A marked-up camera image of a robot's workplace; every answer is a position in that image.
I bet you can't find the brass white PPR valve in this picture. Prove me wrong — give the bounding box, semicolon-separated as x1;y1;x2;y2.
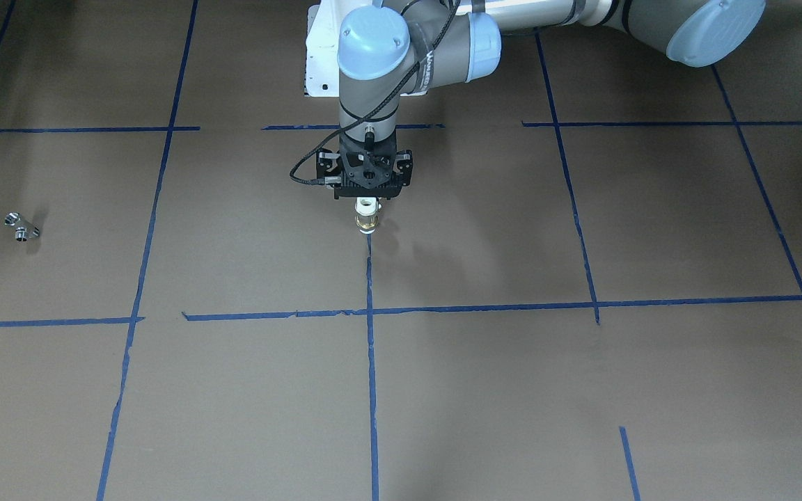
354;197;382;234

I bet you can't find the chrome threaded pipe fitting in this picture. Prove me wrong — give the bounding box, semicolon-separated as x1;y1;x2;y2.
3;212;41;242

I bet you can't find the brown paper table mat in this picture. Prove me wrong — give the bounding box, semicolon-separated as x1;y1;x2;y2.
0;1;802;500

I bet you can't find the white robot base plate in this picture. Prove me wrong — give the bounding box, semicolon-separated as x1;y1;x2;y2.
304;1;346;98

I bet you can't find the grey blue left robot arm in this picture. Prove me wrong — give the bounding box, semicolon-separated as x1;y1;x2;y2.
303;1;766;198

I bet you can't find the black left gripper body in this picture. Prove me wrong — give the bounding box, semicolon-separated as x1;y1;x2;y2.
316;134;414;200

